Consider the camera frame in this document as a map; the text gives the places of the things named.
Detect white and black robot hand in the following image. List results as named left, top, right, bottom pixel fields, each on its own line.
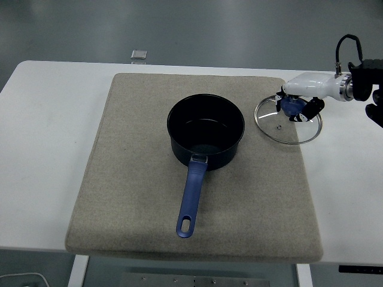
left=275, top=71, right=345, bottom=124

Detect glass pot lid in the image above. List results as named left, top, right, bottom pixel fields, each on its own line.
left=254, top=92, right=324, bottom=145

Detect black table control panel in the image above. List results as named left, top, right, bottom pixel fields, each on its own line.
left=338, top=265, right=383, bottom=274

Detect white table leg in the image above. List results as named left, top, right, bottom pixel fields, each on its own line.
left=68, top=254, right=90, bottom=287
left=295, top=263, right=314, bottom=287

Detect beige fabric mat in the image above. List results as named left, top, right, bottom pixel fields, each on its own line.
left=65, top=72, right=324, bottom=264

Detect grey metal plate with screws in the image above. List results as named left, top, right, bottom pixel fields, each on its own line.
left=120, top=271, right=270, bottom=287

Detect dark pot with blue handle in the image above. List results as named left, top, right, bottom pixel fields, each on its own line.
left=166, top=93, right=246, bottom=239

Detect white cable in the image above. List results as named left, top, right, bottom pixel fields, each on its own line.
left=0, top=272, right=49, bottom=287

